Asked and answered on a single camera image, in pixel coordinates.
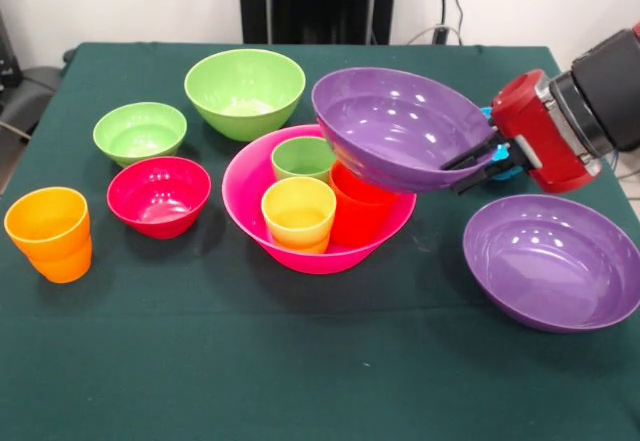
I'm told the red cup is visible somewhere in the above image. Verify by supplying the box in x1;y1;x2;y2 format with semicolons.
327;160;403;249

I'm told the blue and white cable bundle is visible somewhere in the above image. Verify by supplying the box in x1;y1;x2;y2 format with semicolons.
607;148;640;180

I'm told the small red bowl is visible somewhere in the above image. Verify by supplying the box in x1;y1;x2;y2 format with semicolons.
106;155;213;240

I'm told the purple bowl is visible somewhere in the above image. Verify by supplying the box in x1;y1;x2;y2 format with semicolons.
462;193;640;334
310;66;496;196

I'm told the orange cup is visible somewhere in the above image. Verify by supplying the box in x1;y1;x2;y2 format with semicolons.
3;186;94;285

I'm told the yellow cup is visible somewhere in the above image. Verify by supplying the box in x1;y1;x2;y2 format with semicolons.
260;176;338;256

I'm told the blue bowl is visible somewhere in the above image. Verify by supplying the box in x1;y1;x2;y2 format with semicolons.
480;105;522;183

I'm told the dark green tablecloth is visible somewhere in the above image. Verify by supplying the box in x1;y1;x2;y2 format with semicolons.
0;41;640;441

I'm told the black floor stand base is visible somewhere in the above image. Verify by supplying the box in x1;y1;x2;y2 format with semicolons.
575;56;640;130
0;64;65;135

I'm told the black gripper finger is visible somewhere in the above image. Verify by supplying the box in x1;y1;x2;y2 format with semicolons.
451;158;511;196
439;133;503;171

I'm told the green cup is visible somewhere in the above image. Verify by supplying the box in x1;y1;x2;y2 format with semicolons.
270;135;339;183

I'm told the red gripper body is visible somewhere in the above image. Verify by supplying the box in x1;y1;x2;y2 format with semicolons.
489;68;604;195

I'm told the small green bowl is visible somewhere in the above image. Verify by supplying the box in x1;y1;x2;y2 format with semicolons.
92;101;189;169

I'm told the large pink bowl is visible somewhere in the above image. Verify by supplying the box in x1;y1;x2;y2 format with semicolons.
221;123;419;276

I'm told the black hanging cable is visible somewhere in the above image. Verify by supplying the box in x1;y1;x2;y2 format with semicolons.
407;0;466;46

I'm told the large green bowl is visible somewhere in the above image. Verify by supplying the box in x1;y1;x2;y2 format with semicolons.
183;48;307;143

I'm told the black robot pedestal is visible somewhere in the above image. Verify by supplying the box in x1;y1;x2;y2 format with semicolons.
228;0;406;46

